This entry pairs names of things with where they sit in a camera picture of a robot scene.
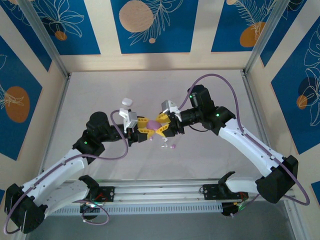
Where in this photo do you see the aluminium mounting rail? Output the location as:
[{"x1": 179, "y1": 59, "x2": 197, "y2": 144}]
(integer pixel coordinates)
[{"x1": 21, "y1": 177, "x2": 298, "y2": 206}]

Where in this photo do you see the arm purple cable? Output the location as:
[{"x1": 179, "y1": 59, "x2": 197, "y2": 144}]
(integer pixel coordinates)
[
  {"x1": 4, "y1": 109, "x2": 130, "y2": 235},
  {"x1": 178, "y1": 73, "x2": 311, "y2": 218}
]

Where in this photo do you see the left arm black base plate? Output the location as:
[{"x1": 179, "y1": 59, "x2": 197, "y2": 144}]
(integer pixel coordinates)
[{"x1": 84, "y1": 186, "x2": 116, "y2": 203}]

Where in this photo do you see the aluminium frame post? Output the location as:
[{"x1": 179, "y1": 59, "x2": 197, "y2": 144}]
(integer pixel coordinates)
[
  {"x1": 17, "y1": 0, "x2": 71, "y2": 79},
  {"x1": 242, "y1": 0, "x2": 293, "y2": 75}
]

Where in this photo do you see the purple earbud charging case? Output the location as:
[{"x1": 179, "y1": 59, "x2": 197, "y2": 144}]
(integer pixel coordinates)
[{"x1": 146, "y1": 119, "x2": 161, "y2": 131}]

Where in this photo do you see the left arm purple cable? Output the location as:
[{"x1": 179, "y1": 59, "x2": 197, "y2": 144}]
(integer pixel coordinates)
[{"x1": 4, "y1": 109, "x2": 130, "y2": 235}]

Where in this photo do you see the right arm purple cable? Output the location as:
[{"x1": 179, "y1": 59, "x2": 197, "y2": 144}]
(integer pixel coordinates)
[{"x1": 178, "y1": 73, "x2": 311, "y2": 218}]

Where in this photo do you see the grey slotted cable duct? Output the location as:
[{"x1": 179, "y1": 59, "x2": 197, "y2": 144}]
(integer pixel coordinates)
[{"x1": 47, "y1": 202, "x2": 224, "y2": 216}]

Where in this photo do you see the black base electronics box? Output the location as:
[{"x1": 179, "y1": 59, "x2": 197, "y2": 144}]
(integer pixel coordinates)
[
  {"x1": 221, "y1": 201, "x2": 247, "y2": 218},
  {"x1": 79, "y1": 201, "x2": 101, "y2": 221}
]

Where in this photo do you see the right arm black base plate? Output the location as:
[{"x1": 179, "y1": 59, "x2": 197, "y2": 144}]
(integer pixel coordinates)
[{"x1": 199, "y1": 183, "x2": 249, "y2": 201}]

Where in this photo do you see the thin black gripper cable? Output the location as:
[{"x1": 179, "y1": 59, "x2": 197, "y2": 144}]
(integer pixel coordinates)
[{"x1": 188, "y1": 124, "x2": 210, "y2": 132}]

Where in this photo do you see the aluminium table side rail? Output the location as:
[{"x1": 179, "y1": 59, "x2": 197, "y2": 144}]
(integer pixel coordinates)
[
  {"x1": 240, "y1": 69, "x2": 282, "y2": 166},
  {"x1": 37, "y1": 74, "x2": 72, "y2": 178}
]

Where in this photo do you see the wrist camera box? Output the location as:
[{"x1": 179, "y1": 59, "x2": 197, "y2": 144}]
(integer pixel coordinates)
[
  {"x1": 118, "y1": 107, "x2": 138, "y2": 135},
  {"x1": 161, "y1": 99, "x2": 183, "y2": 121}
]

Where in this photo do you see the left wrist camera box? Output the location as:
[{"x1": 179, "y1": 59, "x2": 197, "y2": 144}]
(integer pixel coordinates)
[{"x1": 118, "y1": 107, "x2": 138, "y2": 135}]

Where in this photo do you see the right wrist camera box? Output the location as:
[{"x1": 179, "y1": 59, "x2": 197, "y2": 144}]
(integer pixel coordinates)
[{"x1": 161, "y1": 99, "x2": 183, "y2": 121}]

